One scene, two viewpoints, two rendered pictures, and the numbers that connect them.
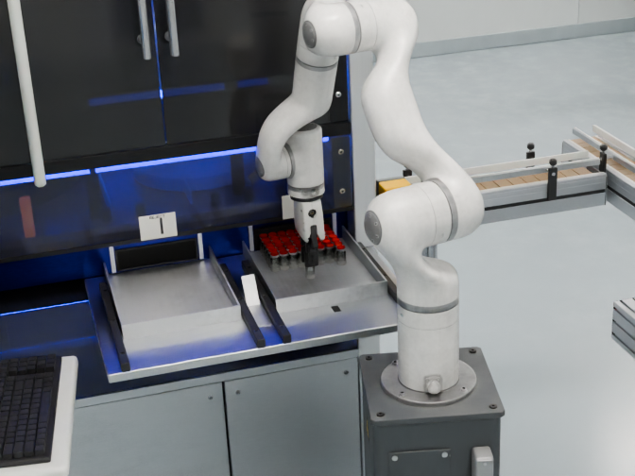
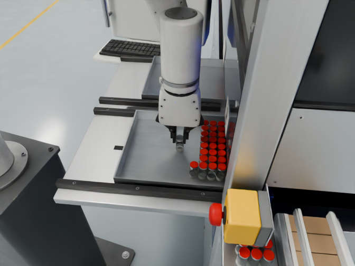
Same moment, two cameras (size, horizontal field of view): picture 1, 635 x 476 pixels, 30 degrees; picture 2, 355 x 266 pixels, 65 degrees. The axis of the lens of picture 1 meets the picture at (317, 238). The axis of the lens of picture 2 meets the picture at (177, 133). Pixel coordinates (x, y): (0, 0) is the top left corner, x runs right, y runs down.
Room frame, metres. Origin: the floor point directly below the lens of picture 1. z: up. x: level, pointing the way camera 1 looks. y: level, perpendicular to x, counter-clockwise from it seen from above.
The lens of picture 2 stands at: (2.69, -0.48, 1.45)
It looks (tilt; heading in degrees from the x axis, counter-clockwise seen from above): 44 degrees down; 111
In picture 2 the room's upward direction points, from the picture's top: straight up
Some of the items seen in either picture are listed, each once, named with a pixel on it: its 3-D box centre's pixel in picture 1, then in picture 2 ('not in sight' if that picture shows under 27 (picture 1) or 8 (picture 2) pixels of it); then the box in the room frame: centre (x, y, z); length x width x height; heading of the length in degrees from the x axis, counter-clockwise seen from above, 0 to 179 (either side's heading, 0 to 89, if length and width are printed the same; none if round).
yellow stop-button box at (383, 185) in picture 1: (394, 195); (244, 217); (2.71, -0.20, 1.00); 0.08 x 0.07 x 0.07; 15
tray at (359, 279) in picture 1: (312, 266); (188, 148); (2.53, 0.02, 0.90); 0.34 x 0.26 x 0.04; 15
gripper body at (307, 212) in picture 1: (307, 212); (180, 102); (2.50, 0.02, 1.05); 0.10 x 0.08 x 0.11; 15
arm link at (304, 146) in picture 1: (302, 154); (180, 44); (2.50, 0.02, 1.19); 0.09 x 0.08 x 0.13; 116
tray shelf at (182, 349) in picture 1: (248, 301); (170, 114); (2.42, 0.16, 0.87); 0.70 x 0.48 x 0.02; 105
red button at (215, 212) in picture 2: not in sight; (219, 214); (2.66, -0.21, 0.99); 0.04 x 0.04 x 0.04; 15
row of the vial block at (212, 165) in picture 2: (304, 253); (212, 148); (2.59, 0.03, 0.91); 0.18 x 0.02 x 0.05; 105
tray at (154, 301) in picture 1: (169, 289); (195, 79); (2.44, 0.34, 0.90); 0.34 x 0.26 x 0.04; 15
